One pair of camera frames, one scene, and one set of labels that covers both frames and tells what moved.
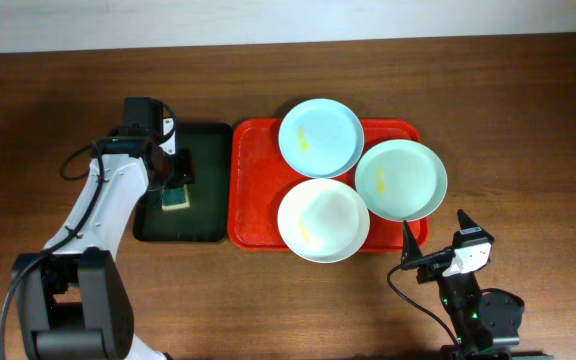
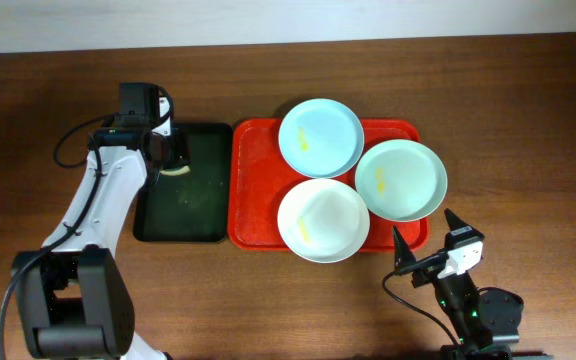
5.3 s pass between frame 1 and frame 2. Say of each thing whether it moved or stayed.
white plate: stayed
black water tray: stayed
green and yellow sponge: moved
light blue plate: stayed
